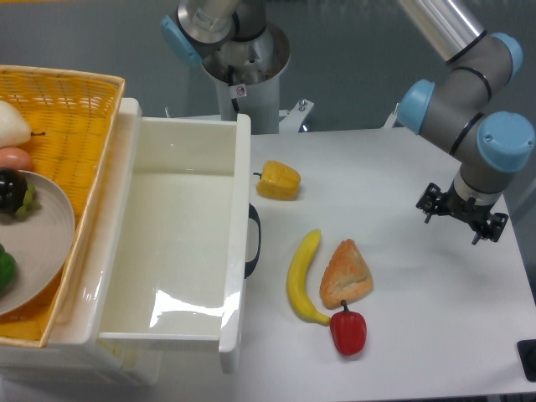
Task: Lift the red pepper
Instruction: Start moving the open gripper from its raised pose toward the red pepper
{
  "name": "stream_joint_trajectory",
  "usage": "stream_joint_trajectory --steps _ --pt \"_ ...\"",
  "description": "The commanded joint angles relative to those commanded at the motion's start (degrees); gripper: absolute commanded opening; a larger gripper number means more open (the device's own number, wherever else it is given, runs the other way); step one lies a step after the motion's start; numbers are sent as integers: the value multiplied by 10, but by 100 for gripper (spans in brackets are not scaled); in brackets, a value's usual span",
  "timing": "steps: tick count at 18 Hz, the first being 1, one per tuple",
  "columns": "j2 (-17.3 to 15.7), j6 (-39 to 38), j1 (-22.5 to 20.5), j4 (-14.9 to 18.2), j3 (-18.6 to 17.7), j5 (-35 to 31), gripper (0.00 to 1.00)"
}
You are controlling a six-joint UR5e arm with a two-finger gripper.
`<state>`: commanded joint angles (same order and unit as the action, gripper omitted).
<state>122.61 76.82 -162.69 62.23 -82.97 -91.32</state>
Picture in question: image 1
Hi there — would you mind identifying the white drawer cabinet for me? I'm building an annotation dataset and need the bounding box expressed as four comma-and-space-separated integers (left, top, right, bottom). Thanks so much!
1, 98, 162, 385

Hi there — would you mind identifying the yellow wicker basket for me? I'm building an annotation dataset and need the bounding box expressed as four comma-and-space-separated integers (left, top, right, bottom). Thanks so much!
1, 65, 125, 348

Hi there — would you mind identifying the black drawer handle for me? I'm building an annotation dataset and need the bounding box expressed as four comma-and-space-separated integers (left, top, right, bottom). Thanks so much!
245, 204, 262, 278

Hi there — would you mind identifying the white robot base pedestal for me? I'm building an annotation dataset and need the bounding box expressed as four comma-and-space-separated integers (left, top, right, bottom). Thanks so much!
203, 23, 314, 135

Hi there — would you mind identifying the grey round plate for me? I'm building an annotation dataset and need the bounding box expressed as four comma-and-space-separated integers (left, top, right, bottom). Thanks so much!
1, 171, 75, 314

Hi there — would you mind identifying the green bell pepper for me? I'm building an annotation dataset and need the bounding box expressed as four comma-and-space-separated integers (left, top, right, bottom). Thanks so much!
0, 245, 18, 293

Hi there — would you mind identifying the yellow banana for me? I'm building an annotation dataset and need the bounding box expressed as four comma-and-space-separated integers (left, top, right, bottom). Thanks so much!
286, 229, 330, 327

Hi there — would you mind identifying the dark purple mangosteen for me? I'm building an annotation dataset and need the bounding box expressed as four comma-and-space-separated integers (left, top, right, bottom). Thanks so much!
1, 167, 41, 218

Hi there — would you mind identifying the black object at edge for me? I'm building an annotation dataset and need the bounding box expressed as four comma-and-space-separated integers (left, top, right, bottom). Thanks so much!
517, 339, 536, 383

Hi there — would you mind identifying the red bell pepper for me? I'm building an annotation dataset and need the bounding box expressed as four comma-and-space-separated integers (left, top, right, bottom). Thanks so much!
329, 300, 368, 357

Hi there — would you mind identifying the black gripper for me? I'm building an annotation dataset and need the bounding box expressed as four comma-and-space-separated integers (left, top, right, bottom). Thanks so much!
415, 183, 508, 245

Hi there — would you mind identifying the white pear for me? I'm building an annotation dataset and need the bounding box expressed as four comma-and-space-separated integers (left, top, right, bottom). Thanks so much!
0, 100, 46, 148

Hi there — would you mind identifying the pink peach fruit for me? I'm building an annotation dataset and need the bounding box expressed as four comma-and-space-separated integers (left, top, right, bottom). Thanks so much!
0, 147, 34, 171

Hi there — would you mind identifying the triangular pastry bread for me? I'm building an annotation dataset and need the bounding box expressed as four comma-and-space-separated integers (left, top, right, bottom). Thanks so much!
319, 239, 374, 309

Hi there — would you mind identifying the yellow bell pepper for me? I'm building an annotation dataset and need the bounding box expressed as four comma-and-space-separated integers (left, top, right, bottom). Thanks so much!
254, 160, 302, 200

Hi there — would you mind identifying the white plastic drawer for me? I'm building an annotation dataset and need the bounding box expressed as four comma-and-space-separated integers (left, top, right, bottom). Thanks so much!
99, 115, 251, 373

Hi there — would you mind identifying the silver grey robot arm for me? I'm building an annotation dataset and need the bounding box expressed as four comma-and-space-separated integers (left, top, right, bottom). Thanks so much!
160, 1, 535, 242

